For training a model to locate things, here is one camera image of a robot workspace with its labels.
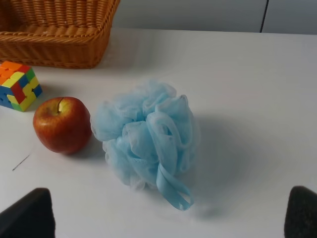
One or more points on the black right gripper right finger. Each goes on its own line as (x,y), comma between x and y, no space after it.
(301,214)

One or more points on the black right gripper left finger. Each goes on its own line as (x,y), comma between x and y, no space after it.
(29,217)

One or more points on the blue mesh bath loofah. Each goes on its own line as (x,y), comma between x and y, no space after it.
(150,137)

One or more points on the red apple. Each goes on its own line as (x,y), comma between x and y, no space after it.
(62,124)

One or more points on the woven wicker basket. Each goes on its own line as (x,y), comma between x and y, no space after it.
(56,33)

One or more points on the multicolour puzzle cube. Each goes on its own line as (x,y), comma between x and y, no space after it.
(19,86)

